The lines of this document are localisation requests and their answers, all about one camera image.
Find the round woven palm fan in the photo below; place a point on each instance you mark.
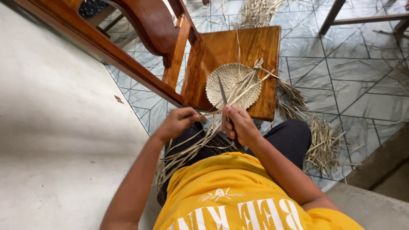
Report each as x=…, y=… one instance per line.
x=228, y=81

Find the chair with blue dotted cushion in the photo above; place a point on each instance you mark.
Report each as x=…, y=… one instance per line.
x=92, y=8

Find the black checked cloth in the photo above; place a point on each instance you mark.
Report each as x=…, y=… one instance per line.
x=220, y=144

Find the bundle of palm strips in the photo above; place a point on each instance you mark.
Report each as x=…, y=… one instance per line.
x=191, y=147

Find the small heap of palm strips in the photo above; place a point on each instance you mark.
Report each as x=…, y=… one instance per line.
x=257, y=11

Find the person's black shorts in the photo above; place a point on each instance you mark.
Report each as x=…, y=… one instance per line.
x=289, y=137

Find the person's yellow printed shirt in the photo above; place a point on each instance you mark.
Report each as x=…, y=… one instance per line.
x=242, y=198

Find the brown varnished wooden chair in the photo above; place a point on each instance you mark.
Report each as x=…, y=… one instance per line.
x=220, y=48

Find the person's left fingers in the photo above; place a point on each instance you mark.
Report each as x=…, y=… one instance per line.
x=193, y=115

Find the dark wooden furniture frame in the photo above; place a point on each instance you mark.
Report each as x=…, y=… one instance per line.
x=334, y=16

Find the person's right hand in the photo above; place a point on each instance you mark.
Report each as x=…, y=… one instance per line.
x=243, y=127

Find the person's left hand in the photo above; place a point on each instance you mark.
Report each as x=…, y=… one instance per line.
x=175, y=124

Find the large heap of palm scraps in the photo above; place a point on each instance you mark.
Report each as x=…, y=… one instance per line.
x=322, y=147

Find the person's right fingers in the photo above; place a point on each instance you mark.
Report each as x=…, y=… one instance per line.
x=228, y=119

